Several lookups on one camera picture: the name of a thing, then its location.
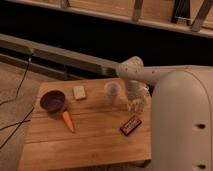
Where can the clear plastic bottle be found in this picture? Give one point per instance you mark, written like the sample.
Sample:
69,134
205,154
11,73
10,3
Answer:
136,107

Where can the dark purple bowl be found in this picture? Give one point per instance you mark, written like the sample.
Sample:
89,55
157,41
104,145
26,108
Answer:
53,101

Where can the dark snack bar packet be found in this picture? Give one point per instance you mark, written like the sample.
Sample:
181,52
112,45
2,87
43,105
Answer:
128,127

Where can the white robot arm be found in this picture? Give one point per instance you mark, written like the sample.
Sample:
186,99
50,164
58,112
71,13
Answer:
181,113

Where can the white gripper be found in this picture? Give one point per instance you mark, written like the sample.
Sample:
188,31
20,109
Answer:
136,90

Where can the beige sponge block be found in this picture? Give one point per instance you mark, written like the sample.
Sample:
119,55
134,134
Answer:
79,92

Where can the orange carrot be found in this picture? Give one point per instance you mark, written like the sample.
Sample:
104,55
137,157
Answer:
68,121

